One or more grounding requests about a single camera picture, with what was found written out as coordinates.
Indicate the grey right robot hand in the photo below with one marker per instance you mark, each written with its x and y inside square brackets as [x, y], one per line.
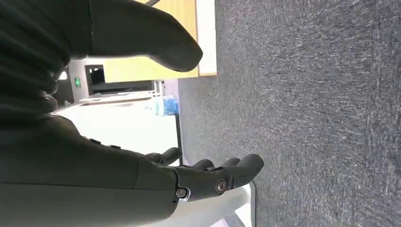
[78, 175]

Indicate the white table with black leg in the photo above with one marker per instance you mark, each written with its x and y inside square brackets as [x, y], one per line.
[125, 128]

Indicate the water bottle with blue label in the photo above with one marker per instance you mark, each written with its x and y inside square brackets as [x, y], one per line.
[166, 106]

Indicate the ribbed grey right arm sleeve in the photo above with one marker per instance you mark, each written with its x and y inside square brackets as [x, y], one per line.
[28, 47]

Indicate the green wall sign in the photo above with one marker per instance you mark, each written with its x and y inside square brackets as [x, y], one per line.
[77, 82]

